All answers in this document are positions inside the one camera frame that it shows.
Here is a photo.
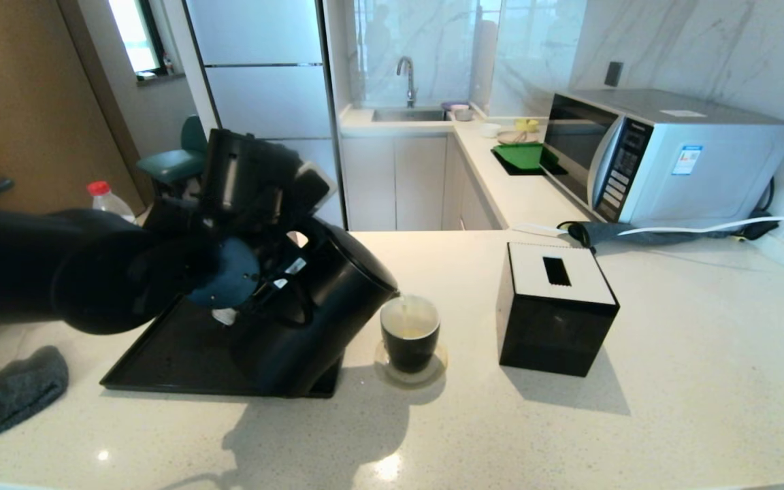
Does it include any black electric kettle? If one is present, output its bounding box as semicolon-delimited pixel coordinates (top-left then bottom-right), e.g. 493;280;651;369
229;217;402;399

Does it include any black serving tray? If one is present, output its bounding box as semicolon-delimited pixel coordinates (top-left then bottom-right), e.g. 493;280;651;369
99;296;342;399

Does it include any white base cabinet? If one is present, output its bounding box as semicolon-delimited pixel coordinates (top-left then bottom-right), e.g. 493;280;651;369
341;132;502;232

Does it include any black cup white inside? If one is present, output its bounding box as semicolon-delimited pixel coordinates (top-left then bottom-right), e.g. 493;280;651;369
380;295;442;374

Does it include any green upholstered chair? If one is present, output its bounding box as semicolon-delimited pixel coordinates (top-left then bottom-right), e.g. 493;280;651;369
135;114;208;208

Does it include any steel kitchen sink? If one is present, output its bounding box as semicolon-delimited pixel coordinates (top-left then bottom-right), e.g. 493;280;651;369
372;107;448;124

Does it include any clear glass coaster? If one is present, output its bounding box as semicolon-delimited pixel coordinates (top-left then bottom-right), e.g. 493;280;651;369
374;340;448;387

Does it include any small red-capped water bottle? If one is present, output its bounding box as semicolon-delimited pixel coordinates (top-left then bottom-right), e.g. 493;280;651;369
88;180;138;224

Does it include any chrome kitchen faucet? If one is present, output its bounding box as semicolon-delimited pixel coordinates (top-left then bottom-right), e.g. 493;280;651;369
396;56;419;109

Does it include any green cutting board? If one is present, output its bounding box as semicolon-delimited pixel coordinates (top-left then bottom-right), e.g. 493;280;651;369
491;142;559;172

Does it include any bright window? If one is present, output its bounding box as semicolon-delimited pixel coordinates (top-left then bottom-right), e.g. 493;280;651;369
106;0;167;78

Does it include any black tissue box white lid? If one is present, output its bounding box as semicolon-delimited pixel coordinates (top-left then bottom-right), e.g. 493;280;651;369
495;242;620;378

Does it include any dark grey cloth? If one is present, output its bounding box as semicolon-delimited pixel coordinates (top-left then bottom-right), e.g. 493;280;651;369
0;345;70;451

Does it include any brown wooden door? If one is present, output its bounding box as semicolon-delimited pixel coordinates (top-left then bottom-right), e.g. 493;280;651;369
0;0;146;218

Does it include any silver microwave oven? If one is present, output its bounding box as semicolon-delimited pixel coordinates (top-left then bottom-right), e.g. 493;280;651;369
542;88;784;227

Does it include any black power cable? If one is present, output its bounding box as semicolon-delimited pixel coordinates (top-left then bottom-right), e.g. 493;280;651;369
732;178;784;242

